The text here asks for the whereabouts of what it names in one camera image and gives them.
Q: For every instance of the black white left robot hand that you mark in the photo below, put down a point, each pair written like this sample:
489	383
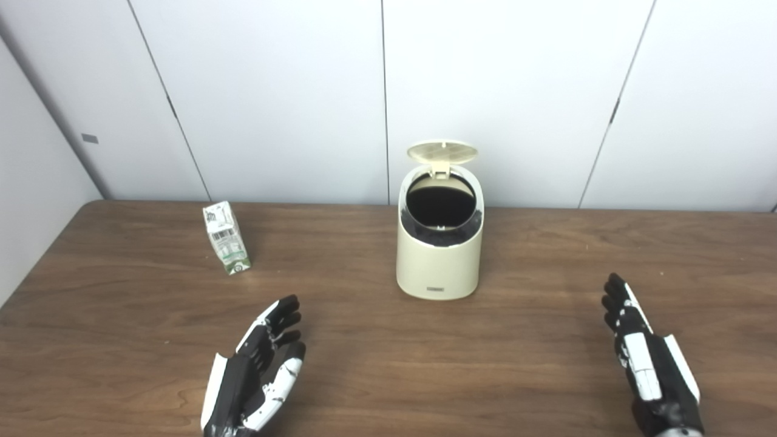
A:
234	388

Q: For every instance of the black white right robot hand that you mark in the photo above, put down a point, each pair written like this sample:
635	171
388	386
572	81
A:
661	382

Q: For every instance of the white green milk carton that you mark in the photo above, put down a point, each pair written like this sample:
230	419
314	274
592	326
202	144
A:
227	240

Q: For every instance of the round cream bin lid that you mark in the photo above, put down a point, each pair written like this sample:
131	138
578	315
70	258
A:
442	152

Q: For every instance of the cream-colored bin body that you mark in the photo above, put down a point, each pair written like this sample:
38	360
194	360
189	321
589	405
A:
440	267

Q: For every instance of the small grey wall label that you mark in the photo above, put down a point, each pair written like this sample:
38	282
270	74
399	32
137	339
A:
90	138

